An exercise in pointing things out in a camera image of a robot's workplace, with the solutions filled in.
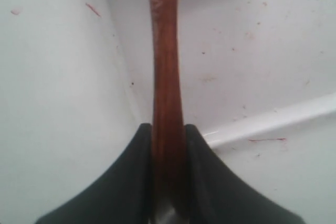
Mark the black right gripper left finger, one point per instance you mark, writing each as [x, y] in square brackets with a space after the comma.
[121, 195]

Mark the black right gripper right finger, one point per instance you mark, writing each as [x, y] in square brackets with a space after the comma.
[219, 196]

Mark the white rectangular tray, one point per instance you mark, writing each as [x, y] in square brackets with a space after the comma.
[259, 70]

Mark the brown wooden spoon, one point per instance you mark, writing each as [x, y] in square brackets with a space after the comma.
[169, 149]

